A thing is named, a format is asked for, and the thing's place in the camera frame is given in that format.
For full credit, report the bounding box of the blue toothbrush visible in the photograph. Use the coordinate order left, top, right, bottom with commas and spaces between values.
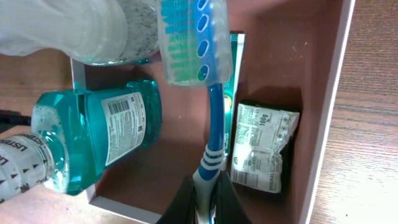
157, 0, 233, 223

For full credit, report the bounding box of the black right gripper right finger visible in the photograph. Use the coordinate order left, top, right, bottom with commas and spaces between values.
215, 171, 252, 224

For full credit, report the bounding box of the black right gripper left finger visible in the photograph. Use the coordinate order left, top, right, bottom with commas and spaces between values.
156, 176, 196, 224

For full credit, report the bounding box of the teal toothpaste tube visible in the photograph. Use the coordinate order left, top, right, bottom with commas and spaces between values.
221, 33, 246, 170

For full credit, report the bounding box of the blue mouthwash bottle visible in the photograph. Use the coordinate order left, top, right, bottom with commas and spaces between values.
1, 80, 162, 202

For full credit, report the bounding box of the purple foam soap pump bottle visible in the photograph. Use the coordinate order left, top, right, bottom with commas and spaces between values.
1, 0, 159, 66

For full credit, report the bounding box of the white cardboard box pink inside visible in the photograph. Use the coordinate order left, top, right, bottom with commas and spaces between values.
74, 1, 354, 223

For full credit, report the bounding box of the green Dettol soap pack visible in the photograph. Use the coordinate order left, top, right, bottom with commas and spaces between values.
231, 102, 300, 194

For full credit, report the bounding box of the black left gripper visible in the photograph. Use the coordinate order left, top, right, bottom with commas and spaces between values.
0, 110, 31, 133

